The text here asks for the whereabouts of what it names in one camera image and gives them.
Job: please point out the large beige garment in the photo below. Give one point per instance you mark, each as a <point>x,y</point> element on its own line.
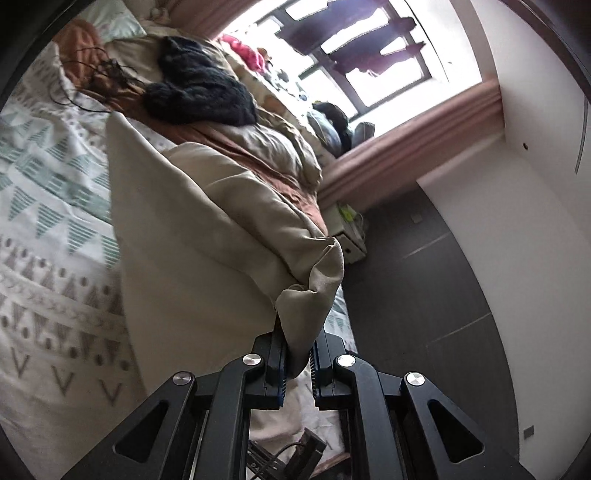
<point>194,240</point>

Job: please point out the window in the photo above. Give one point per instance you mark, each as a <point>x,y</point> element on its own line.
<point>369,92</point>

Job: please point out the pink curtain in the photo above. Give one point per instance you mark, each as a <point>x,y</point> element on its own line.
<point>415,124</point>

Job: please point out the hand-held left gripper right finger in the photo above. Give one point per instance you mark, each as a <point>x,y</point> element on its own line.
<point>317,374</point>

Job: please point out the pink cloth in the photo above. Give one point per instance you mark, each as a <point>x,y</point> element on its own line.
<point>244,50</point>

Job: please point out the pale green pillow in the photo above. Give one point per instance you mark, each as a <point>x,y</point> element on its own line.
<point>122,23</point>

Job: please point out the white box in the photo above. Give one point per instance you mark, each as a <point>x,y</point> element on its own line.
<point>348,240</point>

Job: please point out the black device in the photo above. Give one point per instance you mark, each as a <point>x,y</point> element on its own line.
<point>309,454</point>

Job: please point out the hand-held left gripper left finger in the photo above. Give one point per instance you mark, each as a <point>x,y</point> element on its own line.
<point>277,364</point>

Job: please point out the orange brown pillow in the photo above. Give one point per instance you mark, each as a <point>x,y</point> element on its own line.
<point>81,41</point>

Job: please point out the patterned white bed cover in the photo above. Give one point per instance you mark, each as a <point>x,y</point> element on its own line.
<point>46,230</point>

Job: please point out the black knit sweater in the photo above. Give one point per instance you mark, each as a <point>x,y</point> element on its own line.
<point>203,97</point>

